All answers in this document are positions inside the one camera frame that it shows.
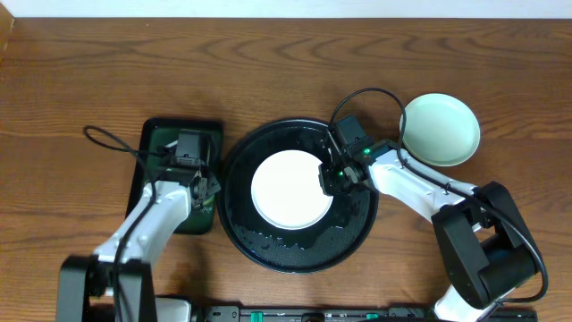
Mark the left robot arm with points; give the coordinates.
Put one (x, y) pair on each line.
(115, 282)

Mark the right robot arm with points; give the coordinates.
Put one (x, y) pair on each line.
(486, 247)

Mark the white plate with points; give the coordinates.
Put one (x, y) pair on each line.
(286, 191)

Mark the mint plate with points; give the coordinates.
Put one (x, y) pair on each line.
(440, 130)

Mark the rectangular black tray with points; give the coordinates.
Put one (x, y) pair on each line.
(157, 145)

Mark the round black tray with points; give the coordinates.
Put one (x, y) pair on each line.
(325, 244)

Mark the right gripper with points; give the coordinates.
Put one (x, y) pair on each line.
(327, 183)

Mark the green sponge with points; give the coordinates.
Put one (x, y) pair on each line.
(207, 210)

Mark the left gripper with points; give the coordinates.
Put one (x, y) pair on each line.
(206, 189)

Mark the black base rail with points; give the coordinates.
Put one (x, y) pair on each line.
(322, 315)

